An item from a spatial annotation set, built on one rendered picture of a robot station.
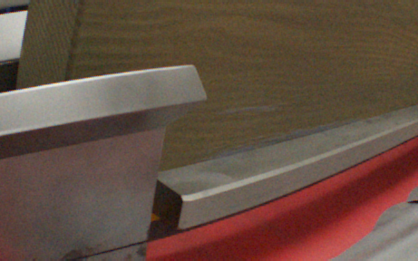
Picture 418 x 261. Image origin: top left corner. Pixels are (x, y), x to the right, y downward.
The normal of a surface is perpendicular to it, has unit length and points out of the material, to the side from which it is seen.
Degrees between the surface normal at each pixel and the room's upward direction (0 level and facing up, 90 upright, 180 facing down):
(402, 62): 90
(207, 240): 0
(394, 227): 4
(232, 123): 90
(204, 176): 0
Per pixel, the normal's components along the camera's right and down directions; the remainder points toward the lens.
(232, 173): 0.19, -0.91
